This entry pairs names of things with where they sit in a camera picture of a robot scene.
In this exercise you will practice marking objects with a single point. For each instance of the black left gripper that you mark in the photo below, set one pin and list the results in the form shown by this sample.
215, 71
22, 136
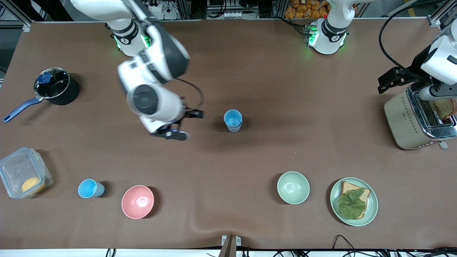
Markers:
416, 67

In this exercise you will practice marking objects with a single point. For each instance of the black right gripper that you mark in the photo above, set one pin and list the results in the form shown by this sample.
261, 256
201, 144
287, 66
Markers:
188, 115

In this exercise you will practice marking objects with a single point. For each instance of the blue plastic cup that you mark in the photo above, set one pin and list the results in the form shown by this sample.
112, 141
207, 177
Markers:
88, 188
232, 117
234, 130

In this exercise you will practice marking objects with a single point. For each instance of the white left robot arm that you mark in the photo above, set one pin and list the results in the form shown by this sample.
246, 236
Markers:
328, 35

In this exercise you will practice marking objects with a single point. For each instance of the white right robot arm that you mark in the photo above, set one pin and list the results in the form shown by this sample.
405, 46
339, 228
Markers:
150, 103

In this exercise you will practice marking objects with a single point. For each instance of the beige and chrome toaster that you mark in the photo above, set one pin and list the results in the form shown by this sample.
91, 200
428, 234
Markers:
401, 121

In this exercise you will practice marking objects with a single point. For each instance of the brown toast slice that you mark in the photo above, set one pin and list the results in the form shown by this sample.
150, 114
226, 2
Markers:
444, 109

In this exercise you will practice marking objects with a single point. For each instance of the pink bowl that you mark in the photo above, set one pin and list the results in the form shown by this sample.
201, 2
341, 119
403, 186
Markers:
137, 202

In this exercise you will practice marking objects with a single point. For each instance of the brown bread slice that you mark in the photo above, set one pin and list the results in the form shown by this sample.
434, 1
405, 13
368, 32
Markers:
348, 185

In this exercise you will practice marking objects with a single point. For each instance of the orange snack packs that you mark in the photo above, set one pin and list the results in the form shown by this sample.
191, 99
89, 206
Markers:
303, 9

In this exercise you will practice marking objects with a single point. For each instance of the white power strip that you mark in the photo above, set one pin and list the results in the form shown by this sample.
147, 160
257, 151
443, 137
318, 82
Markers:
157, 6

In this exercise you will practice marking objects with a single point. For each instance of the pale green bowl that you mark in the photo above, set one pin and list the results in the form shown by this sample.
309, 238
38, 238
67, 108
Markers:
293, 187

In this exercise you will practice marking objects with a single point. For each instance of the pale green plate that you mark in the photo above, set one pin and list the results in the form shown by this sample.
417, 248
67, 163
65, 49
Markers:
373, 205

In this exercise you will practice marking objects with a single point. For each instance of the green lettuce leaf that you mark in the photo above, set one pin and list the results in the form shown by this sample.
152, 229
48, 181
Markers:
351, 203

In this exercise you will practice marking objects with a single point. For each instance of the glass lid with blue knob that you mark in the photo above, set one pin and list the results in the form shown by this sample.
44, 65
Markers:
53, 85

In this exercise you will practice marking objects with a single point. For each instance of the orange round food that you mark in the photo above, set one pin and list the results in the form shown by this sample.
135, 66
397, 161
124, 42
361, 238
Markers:
32, 185

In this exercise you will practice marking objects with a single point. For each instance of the clear plastic storage container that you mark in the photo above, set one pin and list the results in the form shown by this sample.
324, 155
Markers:
18, 167

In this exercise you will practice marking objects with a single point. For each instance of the aluminium frame profile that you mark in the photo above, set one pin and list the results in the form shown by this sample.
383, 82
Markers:
21, 23
436, 19

